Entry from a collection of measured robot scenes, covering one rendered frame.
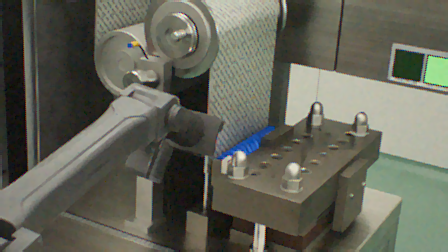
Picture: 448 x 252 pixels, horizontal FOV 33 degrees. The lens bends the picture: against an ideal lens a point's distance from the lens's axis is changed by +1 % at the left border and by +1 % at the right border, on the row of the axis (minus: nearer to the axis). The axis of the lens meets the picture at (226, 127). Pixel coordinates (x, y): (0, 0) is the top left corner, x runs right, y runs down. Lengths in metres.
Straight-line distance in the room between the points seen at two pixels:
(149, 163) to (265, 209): 0.23
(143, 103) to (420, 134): 3.07
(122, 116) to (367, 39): 0.62
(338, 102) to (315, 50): 2.61
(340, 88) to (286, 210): 2.91
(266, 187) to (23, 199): 0.50
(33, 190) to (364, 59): 0.81
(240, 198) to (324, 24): 0.43
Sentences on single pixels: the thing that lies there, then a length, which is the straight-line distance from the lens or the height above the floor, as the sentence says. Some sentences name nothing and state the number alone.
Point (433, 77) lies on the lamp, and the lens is 1.44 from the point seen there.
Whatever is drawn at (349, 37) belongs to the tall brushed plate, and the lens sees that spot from 1.49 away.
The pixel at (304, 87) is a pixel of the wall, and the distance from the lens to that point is 4.18.
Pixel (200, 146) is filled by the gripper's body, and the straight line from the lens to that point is 1.21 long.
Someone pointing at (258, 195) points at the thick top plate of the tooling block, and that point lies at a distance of 1.23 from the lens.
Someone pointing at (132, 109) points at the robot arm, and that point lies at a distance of 1.03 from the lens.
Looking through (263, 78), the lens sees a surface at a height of 1.14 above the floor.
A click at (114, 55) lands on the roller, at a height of 1.19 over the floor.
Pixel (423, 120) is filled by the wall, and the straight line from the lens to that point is 4.00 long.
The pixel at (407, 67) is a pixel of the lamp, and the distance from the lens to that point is 1.45.
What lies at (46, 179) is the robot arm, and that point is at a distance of 0.88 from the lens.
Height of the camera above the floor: 1.55
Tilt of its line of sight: 21 degrees down
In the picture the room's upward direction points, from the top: 4 degrees clockwise
